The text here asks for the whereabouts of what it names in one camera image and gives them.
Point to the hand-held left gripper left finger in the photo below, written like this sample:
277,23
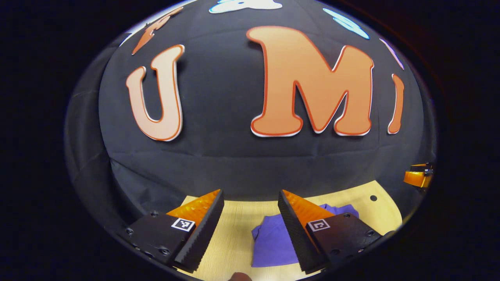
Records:
201,234

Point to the purple shirt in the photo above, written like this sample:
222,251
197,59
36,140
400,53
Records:
273,242

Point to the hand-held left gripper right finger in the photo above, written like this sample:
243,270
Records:
295,234

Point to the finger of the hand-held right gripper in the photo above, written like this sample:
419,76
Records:
418,178
422,166

